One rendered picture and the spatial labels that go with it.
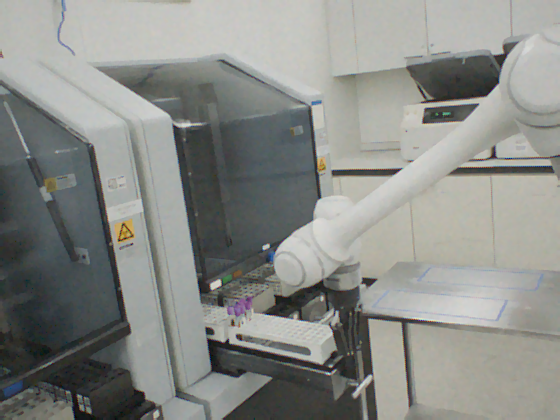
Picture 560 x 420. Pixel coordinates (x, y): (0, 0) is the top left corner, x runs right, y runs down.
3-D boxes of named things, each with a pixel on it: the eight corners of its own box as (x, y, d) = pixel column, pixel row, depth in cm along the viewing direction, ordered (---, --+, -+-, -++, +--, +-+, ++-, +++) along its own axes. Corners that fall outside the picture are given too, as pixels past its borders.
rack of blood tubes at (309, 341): (228, 347, 153) (225, 326, 151) (251, 332, 160) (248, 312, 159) (322, 368, 135) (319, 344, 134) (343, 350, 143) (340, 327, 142)
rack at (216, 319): (151, 329, 171) (147, 310, 170) (175, 317, 179) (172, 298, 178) (224, 346, 154) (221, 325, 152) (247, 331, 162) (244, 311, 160)
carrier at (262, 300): (270, 303, 176) (268, 285, 174) (275, 304, 174) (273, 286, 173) (247, 318, 166) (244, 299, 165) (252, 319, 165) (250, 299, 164)
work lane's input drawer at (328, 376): (142, 351, 173) (137, 324, 172) (175, 332, 184) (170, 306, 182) (350, 406, 130) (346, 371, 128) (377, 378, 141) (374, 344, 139)
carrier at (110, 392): (129, 391, 132) (124, 368, 131) (135, 393, 131) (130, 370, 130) (87, 418, 123) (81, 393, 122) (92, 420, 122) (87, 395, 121)
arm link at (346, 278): (313, 266, 130) (316, 290, 131) (348, 270, 124) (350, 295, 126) (333, 254, 137) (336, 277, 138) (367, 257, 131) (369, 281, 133)
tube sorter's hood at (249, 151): (90, 276, 179) (47, 71, 166) (218, 225, 226) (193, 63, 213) (209, 294, 149) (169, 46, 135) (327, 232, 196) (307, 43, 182)
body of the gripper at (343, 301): (338, 277, 137) (342, 312, 139) (319, 289, 131) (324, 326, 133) (365, 280, 133) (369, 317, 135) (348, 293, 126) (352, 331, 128)
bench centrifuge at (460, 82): (399, 163, 366) (391, 61, 352) (437, 148, 413) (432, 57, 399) (487, 161, 332) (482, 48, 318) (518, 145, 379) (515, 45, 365)
